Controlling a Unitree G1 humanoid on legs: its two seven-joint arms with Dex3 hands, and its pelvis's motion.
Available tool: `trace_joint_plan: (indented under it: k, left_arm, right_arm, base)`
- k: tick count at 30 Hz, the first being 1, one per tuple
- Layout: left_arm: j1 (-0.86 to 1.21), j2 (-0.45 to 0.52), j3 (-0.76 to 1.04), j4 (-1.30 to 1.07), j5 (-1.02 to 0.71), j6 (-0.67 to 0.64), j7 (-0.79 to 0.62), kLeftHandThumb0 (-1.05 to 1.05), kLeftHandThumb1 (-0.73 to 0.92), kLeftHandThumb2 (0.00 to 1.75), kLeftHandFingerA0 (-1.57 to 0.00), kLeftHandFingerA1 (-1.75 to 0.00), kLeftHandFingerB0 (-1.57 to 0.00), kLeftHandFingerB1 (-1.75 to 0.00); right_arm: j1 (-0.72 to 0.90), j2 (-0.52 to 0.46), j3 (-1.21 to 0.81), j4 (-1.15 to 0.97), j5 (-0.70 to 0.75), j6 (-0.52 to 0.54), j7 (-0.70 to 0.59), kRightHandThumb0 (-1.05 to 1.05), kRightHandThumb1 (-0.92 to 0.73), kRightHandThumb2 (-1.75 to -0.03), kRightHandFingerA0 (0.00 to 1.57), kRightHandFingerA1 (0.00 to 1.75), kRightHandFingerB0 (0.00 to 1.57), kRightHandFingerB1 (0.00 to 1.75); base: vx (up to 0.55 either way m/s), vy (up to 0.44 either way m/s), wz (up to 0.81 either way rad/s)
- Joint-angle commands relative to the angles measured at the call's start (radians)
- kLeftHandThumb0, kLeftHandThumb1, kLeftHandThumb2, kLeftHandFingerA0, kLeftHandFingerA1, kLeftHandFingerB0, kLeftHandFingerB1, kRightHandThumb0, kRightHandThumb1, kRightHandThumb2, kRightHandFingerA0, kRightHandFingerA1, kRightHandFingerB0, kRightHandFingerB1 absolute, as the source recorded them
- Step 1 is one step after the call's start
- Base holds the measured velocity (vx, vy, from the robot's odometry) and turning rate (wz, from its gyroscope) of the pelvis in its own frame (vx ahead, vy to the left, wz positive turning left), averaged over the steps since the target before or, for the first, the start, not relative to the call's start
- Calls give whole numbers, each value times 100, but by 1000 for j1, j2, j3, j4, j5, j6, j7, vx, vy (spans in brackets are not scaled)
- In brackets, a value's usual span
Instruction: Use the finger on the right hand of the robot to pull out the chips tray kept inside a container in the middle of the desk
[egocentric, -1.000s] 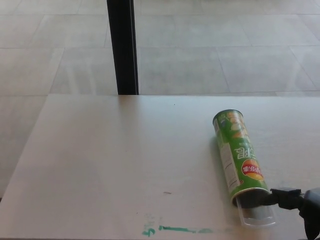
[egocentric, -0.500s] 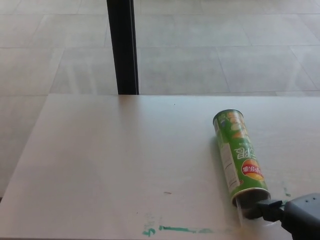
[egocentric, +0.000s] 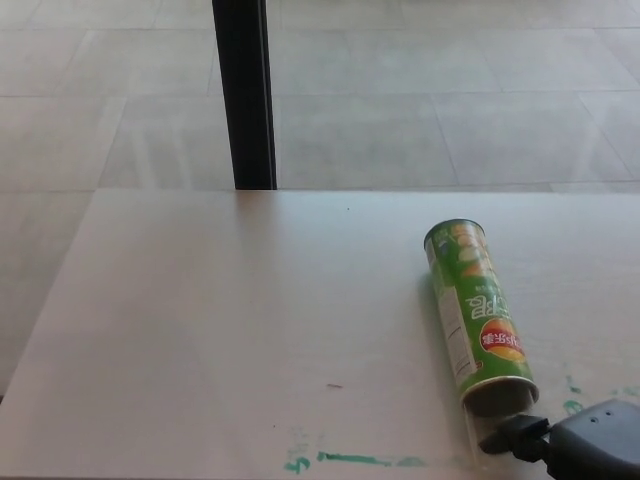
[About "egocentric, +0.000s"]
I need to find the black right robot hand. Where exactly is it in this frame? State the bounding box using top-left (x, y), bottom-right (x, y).
top-left (480, 398), bottom-right (640, 480)

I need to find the black vertical pole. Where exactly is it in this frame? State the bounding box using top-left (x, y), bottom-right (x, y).
top-left (211, 0), bottom-right (278, 192)

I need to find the green chips can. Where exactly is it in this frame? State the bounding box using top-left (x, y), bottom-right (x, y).
top-left (423, 217), bottom-right (542, 419)

